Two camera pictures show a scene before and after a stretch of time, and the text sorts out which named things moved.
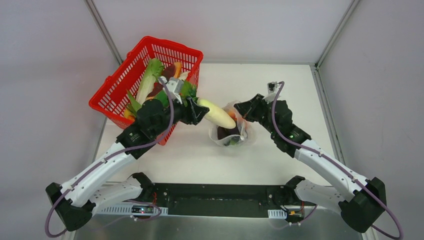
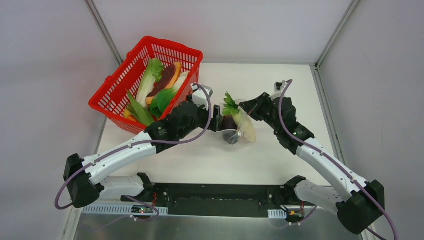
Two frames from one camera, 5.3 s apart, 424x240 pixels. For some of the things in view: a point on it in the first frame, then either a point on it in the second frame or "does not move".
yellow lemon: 129,115 does not move
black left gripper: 190,110 to 216,120
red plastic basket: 111,99 does not move
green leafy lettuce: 154,69 does not move
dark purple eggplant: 222,132 to 228,122
